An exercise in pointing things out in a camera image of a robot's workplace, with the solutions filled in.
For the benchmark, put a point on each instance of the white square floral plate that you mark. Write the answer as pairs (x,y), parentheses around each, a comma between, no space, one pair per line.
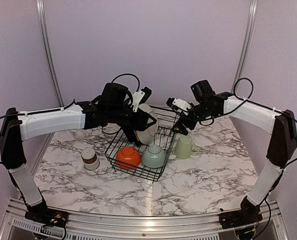
(128,135)

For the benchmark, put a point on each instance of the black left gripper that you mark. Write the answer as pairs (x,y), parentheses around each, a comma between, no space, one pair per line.
(139,122)

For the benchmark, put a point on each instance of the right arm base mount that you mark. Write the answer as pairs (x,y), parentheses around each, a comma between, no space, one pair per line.
(247,214)

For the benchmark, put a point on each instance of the light green mug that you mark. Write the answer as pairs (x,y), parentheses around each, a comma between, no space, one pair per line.
(185,147)

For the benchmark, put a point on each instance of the light green ceramic bowl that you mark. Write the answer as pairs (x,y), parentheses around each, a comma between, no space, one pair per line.
(153,157)

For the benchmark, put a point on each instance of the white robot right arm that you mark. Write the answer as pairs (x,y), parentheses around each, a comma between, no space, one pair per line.
(279,125)

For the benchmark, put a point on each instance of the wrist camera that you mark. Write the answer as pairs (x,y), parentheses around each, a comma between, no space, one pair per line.
(116,95)
(178,104)

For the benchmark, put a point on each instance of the white ceramic bowl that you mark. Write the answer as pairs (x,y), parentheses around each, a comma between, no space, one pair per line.
(128,158)

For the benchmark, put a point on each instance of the brown grey metal-lined cup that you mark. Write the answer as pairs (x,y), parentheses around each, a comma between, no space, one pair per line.
(90,159)

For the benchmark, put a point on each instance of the yellow polka dot plate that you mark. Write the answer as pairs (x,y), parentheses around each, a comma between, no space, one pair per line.
(137,137)

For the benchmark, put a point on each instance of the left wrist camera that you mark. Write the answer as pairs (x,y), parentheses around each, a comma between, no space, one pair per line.
(116,95)

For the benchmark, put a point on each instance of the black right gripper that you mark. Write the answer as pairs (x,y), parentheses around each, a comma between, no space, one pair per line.
(179,123)

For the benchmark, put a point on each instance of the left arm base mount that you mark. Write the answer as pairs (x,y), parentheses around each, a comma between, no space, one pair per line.
(41,213)

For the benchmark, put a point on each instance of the black wire dish rack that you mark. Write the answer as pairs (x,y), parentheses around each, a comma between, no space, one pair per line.
(164,138)

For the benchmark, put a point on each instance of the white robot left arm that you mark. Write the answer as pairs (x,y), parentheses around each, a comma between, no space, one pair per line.
(19,127)

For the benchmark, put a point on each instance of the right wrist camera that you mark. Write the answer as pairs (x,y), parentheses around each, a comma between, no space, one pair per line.
(178,104)

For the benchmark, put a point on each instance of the aluminium frame rail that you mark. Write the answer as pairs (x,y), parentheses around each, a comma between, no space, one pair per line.
(91,226)

